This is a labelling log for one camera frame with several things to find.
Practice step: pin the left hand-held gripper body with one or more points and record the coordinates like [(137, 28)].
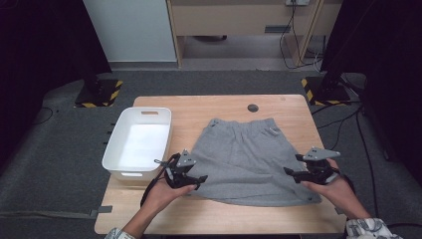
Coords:
[(175, 176)]

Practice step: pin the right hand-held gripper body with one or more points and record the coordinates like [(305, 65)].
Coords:
[(318, 171)]

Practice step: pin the white plastic basket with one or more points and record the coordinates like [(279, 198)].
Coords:
[(139, 149)]

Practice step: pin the grey shorts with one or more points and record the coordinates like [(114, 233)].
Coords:
[(245, 159)]

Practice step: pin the person's left hand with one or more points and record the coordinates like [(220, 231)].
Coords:
[(162, 199)]

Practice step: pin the person's right hand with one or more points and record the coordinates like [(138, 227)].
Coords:
[(338, 194)]

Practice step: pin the grey tape piece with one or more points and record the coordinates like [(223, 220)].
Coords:
[(339, 210), (103, 210)]

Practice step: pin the black yellow-striped stand base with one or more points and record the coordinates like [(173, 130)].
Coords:
[(326, 91), (99, 93)]

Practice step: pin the dark curtain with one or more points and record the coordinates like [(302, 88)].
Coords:
[(391, 66), (40, 49)]

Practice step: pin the round base under desk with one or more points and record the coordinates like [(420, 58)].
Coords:
[(209, 38)]

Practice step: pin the white cabinet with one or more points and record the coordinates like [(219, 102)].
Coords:
[(132, 30)]

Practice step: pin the beige wooden desk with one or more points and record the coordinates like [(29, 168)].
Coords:
[(232, 18)]

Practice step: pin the white power strip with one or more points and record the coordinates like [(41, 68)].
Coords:
[(298, 2)]

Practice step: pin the black floor bracket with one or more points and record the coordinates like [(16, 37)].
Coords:
[(111, 132)]

